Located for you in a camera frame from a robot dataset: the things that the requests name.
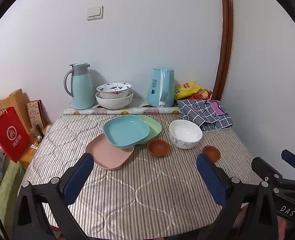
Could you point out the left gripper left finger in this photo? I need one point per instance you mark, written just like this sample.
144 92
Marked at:
30 219

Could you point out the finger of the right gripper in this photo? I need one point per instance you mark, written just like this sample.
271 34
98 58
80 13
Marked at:
288 157
266 172

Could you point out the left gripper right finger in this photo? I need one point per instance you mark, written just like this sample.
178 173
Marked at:
248 211

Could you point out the brown small bowl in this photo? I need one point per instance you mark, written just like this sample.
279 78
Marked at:
212 152
158 148

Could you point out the white floral bowl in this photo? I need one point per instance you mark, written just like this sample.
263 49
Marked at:
184 134

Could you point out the pink square plate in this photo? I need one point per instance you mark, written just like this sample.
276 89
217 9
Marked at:
106 155

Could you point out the green square plate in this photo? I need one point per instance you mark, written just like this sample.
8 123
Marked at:
154 126

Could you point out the blue square plate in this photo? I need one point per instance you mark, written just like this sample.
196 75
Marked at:
126 131

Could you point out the wooden side table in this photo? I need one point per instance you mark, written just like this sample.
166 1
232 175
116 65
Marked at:
36 136

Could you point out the grey checkered folded cloth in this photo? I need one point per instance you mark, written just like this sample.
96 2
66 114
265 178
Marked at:
208 115

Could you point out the striped quilted table cover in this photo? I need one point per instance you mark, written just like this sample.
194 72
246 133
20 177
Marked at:
147 197

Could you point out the red paper bag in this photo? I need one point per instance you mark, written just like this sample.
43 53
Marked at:
13 137

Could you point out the red chips bag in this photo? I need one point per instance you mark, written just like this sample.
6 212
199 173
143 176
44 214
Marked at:
202 94

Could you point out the patterned notebook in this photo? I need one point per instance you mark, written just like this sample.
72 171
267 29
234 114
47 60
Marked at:
34 109

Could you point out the yellow chips bag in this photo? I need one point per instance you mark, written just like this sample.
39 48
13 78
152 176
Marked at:
187 89

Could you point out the brown cardboard box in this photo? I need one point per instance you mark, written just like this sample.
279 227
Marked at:
17 99

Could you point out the fruit print plastic sheet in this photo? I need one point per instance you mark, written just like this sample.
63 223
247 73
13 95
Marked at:
137 106

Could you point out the light blue electric kettle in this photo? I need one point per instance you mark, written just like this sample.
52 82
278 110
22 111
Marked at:
161 91

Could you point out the light blue thermos jug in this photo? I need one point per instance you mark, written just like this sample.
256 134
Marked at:
78 84

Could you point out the large white ceramic bowl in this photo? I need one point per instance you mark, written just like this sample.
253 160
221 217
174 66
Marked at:
113 104

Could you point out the blue patterned ceramic bowl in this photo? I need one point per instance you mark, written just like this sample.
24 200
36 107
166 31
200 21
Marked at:
114 90

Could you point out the brown wooden door frame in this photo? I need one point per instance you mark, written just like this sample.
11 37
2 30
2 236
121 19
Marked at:
225 49

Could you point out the white wall switch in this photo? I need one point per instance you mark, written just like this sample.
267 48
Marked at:
95 13

